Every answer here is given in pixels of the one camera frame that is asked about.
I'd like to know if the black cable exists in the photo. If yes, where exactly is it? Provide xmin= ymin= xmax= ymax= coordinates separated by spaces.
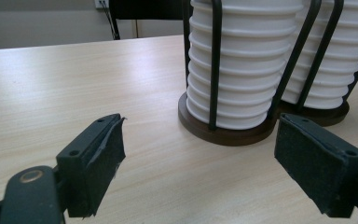
xmin=100 ymin=0 xmax=117 ymax=40

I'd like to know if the black chair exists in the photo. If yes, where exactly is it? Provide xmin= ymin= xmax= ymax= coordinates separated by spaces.
xmin=108 ymin=0 xmax=190 ymax=41

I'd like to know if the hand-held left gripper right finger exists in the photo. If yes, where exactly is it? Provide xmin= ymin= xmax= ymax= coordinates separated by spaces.
xmin=273 ymin=112 xmax=358 ymax=219

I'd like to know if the stack of white paper cups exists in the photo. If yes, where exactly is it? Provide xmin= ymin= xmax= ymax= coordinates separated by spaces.
xmin=186 ymin=0 xmax=306 ymax=131
xmin=281 ymin=0 xmax=358 ymax=110

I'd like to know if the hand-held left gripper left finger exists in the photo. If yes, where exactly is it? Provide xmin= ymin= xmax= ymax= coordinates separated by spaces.
xmin=55 ymin=113 xmax=127 ymax=218

